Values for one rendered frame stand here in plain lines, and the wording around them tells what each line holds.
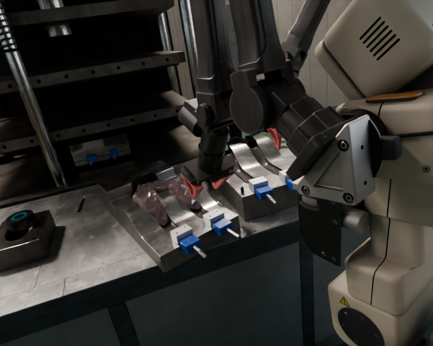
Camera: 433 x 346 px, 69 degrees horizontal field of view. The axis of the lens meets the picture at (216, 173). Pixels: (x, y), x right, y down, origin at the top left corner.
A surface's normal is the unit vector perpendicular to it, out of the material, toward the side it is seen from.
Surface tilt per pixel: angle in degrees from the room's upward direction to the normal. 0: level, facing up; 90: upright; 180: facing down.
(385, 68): 90
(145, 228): 25
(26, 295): 0
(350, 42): 90
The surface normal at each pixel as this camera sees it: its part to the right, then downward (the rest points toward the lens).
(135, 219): 0.13, -0.70
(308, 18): -0.55, 0.08
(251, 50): -0.77, 0.18
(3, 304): -0.14, -0.90
